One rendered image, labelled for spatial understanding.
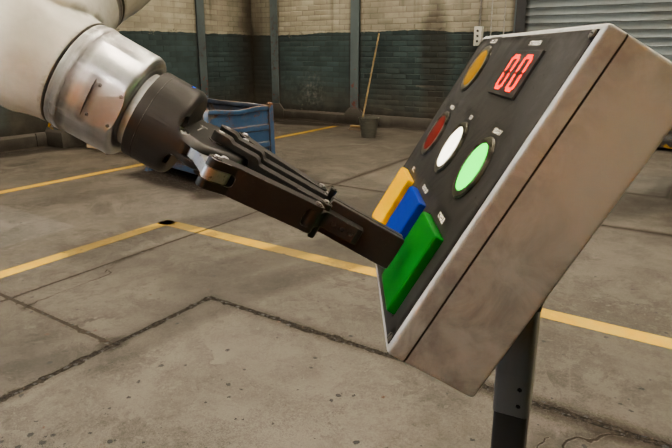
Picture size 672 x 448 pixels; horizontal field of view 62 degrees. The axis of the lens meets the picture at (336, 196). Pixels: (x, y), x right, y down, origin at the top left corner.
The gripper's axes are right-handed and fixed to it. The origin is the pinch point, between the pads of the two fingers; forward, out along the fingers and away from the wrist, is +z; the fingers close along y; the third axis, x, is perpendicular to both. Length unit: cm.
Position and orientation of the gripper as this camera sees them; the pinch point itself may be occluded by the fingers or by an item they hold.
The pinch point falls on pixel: (359, 232)
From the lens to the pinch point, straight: 47.5
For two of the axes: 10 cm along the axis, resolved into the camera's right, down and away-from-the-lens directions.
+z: 8.6, 4.9, 1.1
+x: 5.0, -8.3, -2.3
